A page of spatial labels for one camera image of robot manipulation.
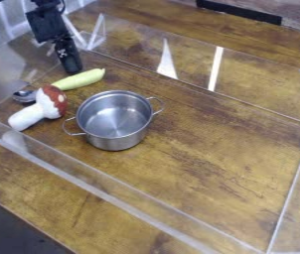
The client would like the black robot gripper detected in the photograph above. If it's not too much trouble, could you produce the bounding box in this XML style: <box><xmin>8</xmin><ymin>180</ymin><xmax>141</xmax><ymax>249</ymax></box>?
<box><xmin>25</xmin><ymin>5</ymin><xmax>82</xmax><ymax>74</ymax></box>

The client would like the plush red white mushroom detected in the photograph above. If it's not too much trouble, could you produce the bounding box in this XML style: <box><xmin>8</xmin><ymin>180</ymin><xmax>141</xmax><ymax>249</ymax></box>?
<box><xmin>8</xmin><ymin>85</ymin><xmax>68</xmax><ymax>131</ymax></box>

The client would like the small stainless steel pot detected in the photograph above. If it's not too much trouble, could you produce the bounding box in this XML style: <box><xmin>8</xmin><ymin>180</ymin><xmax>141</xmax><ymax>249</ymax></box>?
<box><xmin>63</xmin><ymin>90</ymin><xmax>165</xmax><ymax>151</ymax></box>

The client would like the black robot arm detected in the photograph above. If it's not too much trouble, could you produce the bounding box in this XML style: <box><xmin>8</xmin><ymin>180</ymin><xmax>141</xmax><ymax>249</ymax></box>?
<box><xmin>25</xmin><ymin>0</ymin><xmax>82</xmax><ymax>74</ymax></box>

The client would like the black bar in background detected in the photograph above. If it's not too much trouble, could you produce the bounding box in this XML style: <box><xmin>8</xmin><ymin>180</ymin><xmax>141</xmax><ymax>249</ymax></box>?
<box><xmin>196</xmin><ymin>0</ymin><xmax>283</xmax><ymax>26</ymax></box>

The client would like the clear acrylic enclosure wall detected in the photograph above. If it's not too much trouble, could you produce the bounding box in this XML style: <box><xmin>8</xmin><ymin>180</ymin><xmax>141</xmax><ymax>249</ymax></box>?
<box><xmin>0</xmin><ymin>0</ymin><xmax>300</xmax><ymax>254</ymax></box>

